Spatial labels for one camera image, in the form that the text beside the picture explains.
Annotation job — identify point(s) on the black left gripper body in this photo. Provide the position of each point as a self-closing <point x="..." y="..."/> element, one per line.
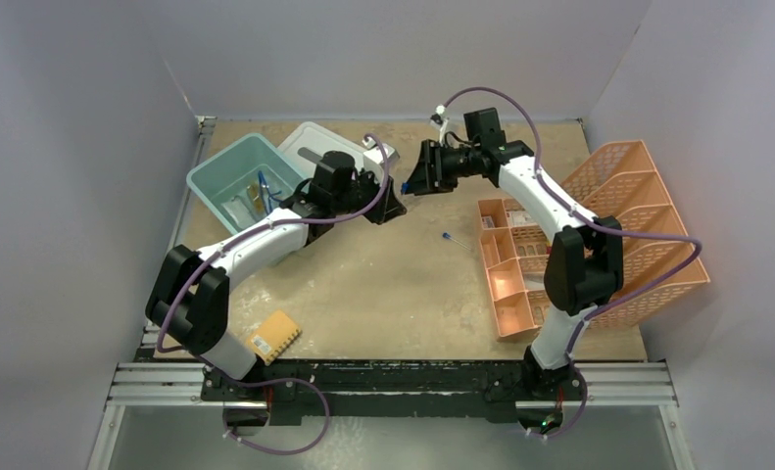
<point x="363" y="194"/>

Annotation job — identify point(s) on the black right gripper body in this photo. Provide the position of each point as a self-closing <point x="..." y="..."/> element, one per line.
<point x="457" y="164"/>

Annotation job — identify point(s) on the white plastic bin lid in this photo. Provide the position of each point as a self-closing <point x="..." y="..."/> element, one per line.
<point x="307" y="144"/>

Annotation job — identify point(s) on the blue safety glasses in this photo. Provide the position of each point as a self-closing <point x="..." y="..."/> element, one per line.
<point x="269" y="200"/>

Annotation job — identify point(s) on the white packet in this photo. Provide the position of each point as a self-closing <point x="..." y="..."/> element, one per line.
<point x="238" y="213"/>

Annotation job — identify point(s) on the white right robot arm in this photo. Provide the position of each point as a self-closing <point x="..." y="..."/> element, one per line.
<point x="585" y="262"/>

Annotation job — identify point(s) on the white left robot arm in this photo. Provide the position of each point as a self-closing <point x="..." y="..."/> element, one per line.
<point x="190" y="298"/>

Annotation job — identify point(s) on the teal plastic bin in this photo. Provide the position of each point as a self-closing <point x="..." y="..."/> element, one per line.
<point x="228" y="173"/>

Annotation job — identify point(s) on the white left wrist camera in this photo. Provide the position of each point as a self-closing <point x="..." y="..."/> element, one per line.
<point x="376" y="156"/>

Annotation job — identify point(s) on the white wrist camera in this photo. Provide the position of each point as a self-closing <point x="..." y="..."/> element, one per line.
<point x="441" y="122"/>
<point x="376" y="156"/>

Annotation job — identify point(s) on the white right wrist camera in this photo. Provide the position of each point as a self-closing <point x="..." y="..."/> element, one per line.
<point x="441" y="122"/>

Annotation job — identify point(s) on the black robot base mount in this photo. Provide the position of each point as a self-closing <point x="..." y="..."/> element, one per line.
<point x="499" y="391"/>

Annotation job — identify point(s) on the aluminium table edge rail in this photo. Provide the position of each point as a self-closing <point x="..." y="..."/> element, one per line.
<point x="207" y="126"/>

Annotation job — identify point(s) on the aluminium front frame rail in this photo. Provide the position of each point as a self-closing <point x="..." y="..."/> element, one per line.
<point x="171" y="383"/>

